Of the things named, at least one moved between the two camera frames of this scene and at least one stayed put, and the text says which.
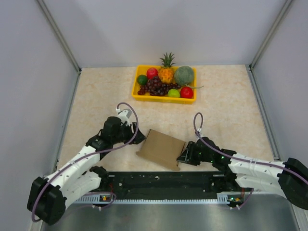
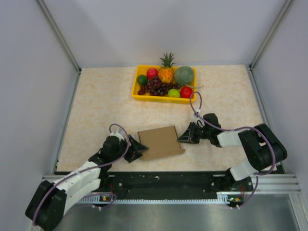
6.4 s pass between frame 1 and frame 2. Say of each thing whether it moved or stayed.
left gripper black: moved
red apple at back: stayed
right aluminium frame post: stayed
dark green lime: stayed
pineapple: stayed
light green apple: stayed
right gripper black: moved
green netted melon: stayed
